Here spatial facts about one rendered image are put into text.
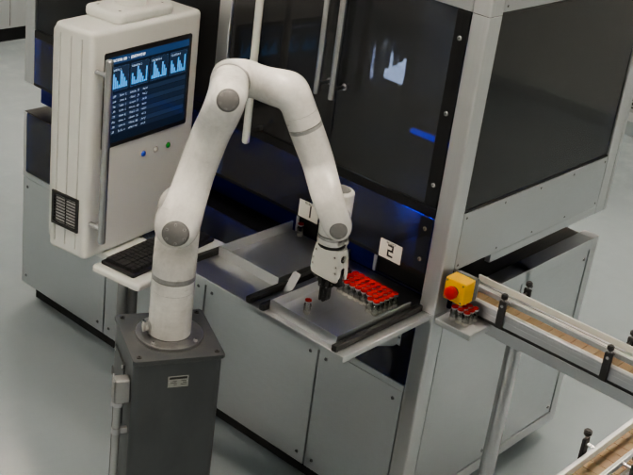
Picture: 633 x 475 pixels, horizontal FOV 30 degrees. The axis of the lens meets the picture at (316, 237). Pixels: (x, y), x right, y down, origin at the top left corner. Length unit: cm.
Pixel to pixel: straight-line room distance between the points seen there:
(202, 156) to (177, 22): 87
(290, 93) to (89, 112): 85
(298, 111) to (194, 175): 32
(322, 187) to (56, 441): 173
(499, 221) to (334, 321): 62
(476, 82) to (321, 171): 52
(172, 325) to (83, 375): 151
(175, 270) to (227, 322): 107
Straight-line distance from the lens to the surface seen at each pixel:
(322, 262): 321
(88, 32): 357
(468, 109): 332
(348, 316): 349
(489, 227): 364
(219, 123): 298
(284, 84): 299
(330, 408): 399
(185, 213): 307
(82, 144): 369
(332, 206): 304
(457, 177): 339
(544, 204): 390
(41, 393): 463
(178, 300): 323
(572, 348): 346
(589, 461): 300
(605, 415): 501
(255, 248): 382
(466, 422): 409
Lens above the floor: 257
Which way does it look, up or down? 25 degrees down
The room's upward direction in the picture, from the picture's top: 8 degrees clockwise
